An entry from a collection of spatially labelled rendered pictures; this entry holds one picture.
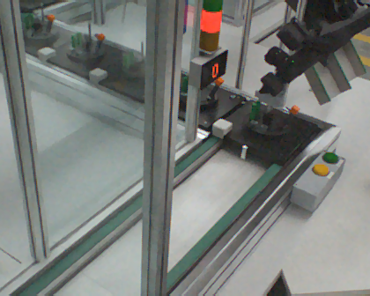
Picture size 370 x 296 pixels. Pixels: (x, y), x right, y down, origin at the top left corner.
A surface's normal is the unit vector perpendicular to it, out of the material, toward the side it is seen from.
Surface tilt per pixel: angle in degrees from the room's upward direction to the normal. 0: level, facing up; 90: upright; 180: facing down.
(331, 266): 0
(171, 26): 90
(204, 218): 0
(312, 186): 0
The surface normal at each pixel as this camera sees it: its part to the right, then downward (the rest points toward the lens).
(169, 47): 0.82, 0.37
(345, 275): 0.06, -0.81
